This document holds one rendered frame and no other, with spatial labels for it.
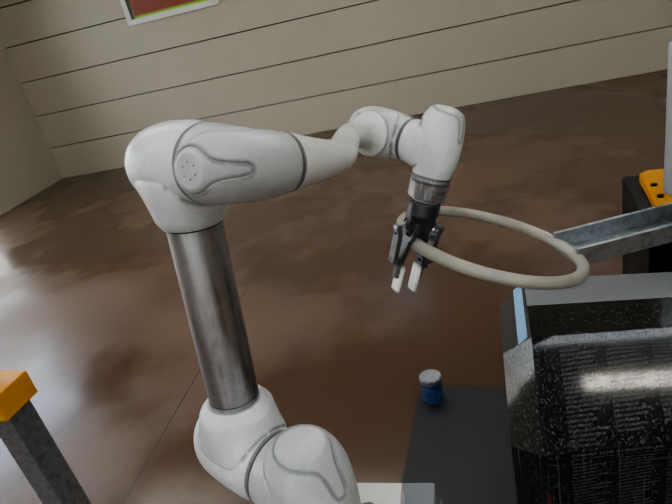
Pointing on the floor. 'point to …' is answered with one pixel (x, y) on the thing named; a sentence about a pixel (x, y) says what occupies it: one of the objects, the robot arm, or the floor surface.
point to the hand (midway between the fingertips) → (406, 278)
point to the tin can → (431, 386)
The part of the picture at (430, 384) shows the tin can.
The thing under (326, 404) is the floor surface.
